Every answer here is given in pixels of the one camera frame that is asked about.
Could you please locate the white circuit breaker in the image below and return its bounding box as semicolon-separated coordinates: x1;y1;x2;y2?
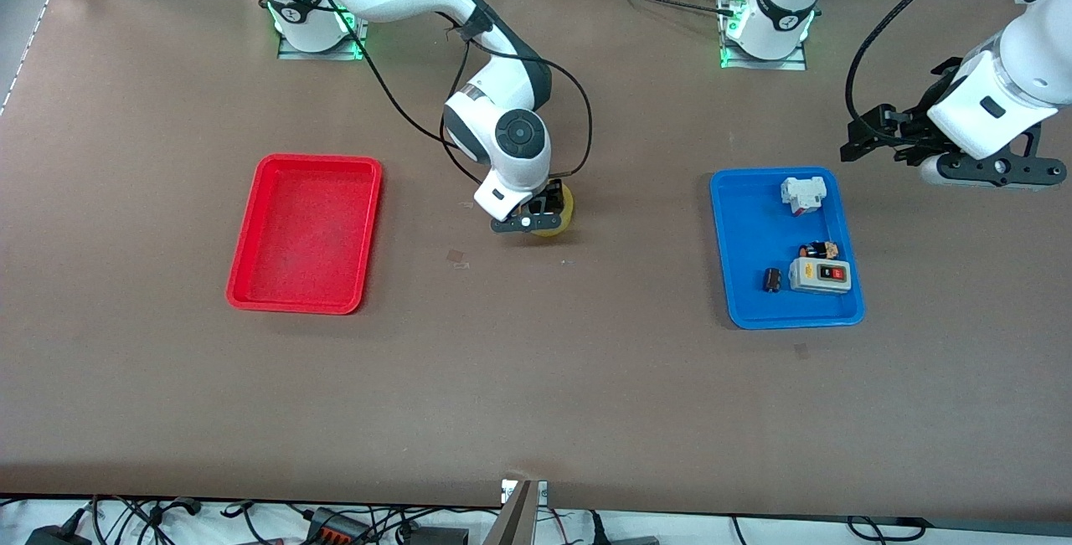
780;176;827;217

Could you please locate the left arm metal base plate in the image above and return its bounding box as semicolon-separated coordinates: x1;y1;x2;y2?
720;0;807;70

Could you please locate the red plastic tray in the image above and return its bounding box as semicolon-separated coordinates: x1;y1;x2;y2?
225;154;384;316

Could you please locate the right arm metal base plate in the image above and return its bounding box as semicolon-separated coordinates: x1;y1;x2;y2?
278;13;369;60

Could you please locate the metal camera mount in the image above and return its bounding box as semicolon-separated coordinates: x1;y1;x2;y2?
483;479;549;545

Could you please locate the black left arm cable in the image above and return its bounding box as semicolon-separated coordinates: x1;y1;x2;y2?
846;0;989;137

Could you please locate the black orange power strip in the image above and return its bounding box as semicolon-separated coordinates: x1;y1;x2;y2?
303;507;369;545

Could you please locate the yellow tape roll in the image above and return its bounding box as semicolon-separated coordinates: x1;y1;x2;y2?
528;183;576;239

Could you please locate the black power adapter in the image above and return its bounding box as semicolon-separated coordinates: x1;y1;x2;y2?
25;510;91;545

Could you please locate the blue plastic tray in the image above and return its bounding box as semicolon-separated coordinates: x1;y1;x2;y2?
710;167;865;331

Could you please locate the grey push-button switch box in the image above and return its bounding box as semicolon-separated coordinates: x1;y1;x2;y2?
789;257;853;296

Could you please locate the black floor cable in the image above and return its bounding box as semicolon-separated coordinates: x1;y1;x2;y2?
846;515;927;542

